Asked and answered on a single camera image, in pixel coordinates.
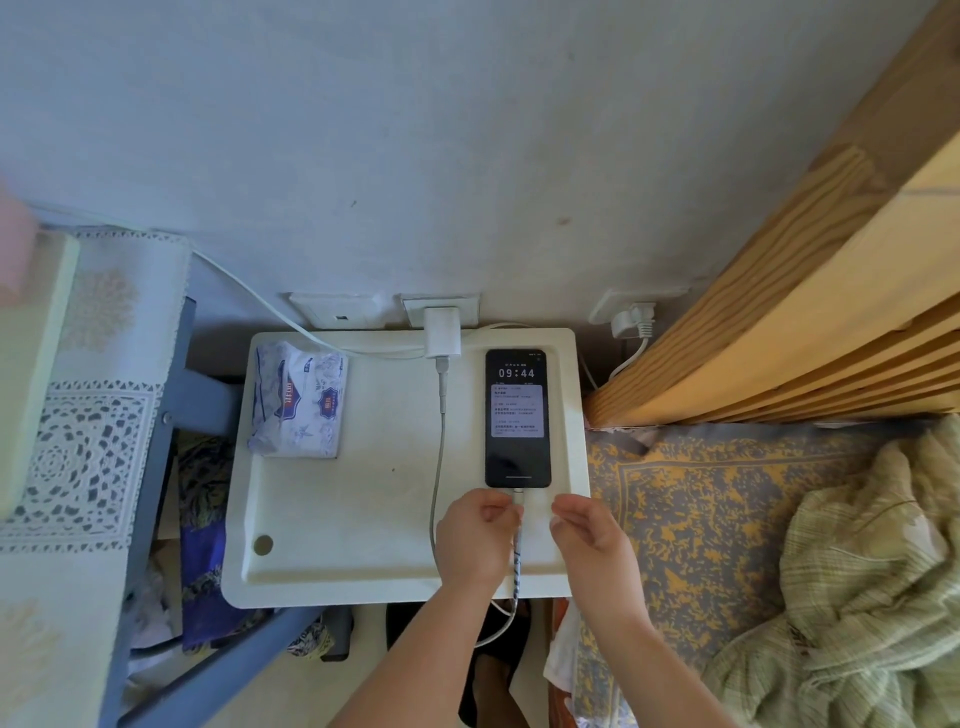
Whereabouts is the person's left hand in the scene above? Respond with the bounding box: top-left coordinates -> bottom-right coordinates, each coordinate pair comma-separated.
434,488 -> 526,602

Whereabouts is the person's right hand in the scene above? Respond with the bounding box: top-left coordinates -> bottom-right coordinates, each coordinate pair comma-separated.
550,492 -> 651,628

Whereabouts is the black smartphone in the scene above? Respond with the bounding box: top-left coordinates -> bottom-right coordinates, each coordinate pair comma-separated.
483,347 -> 553,491

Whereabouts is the white charging cable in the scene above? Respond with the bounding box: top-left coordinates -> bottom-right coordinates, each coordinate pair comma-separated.
426,355 -> 529,651

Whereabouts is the white charger plug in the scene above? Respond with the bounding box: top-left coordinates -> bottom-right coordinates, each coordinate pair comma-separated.
422,306 -> 463,361

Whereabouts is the white wall socket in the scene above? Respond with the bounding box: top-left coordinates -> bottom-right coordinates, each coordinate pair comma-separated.
398,293 -> 482,330

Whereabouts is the person's left forearm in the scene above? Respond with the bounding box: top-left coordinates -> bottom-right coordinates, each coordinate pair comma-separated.
329,583 -> 494,728

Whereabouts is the person's right forearm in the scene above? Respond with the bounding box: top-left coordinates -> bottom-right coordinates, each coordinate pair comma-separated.
587,607 -> 742,728

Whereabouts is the person's leg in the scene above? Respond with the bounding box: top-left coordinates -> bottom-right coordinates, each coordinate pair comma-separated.
473,652 -> 520,728

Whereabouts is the white plastic drawer cabinet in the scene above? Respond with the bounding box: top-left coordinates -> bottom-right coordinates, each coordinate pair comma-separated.
220,326 -> 592,610

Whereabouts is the black slipper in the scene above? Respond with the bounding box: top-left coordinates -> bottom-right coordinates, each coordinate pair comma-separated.
458,599 -> 533,728

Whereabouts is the blue white tissue pack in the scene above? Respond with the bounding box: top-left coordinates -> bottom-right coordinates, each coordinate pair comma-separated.
246,340 -> 351,460

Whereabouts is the green plaid blanket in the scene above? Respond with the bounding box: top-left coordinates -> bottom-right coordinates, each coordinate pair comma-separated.
700,415 -> 960,728

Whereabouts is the purple patterned bag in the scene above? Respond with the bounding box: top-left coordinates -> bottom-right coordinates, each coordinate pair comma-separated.
176,434 -> 261,653

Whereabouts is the blue grey metal desk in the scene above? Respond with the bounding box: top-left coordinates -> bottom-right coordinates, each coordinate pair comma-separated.
100,295 -> 333,728

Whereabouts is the wooden slatted headboard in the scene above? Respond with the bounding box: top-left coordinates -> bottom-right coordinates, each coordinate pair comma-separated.
582,0 -> 960,430

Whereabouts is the white lace tablecloth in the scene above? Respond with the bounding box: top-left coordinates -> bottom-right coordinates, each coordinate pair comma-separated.
0,227 -> 196,728

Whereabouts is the cream pink desk lamp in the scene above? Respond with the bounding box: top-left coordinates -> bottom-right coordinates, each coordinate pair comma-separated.
0,179 -> 82,520

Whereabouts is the white round plug with cord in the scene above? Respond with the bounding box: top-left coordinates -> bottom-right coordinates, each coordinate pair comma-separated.
606,301 -> 660,381

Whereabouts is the white wall plate small port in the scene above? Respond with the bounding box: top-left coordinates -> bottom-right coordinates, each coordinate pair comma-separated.
287,291 -> 386,331

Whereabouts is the white wall outlet with plug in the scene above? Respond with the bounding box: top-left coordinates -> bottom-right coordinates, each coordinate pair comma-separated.
587,284 -> 692,326

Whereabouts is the white lamp cable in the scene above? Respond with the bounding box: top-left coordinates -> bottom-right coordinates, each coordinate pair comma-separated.
190,250 -> 535,361

